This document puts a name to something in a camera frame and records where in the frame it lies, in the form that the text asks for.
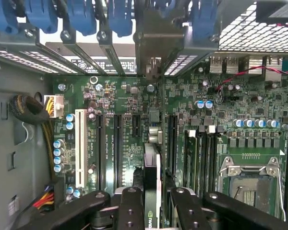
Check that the short black expansion slot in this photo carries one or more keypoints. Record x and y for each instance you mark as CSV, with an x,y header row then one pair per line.
x,y
136,125

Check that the blue card retention latch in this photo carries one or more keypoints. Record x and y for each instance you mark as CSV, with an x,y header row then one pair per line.
x,y
42,16
2,14
120,19
82,18
204,21

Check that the white expansion slot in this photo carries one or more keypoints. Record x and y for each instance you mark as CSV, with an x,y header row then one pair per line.
x,y
81,148

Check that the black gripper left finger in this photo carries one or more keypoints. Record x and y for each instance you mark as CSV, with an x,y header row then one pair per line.
x,y
130,210

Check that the silver USB port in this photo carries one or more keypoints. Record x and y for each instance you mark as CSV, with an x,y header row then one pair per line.
x,y
216,64
232,64

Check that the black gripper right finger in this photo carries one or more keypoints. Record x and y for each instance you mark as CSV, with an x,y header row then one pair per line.
x,y
189,213

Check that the CPU socket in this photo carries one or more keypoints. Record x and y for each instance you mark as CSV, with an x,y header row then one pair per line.
x,y
249,191

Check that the dark grey PC case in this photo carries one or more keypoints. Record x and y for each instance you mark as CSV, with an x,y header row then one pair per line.
x,y
12,39

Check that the green motherboard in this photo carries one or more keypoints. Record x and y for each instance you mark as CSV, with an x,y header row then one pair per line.
x,y
124,100

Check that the long black expansion slot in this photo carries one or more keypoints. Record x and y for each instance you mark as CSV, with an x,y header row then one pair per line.
x,y
172,143
100,153
118,153

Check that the white power connector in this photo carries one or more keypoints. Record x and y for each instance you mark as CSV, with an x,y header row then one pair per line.
x,y
56,105

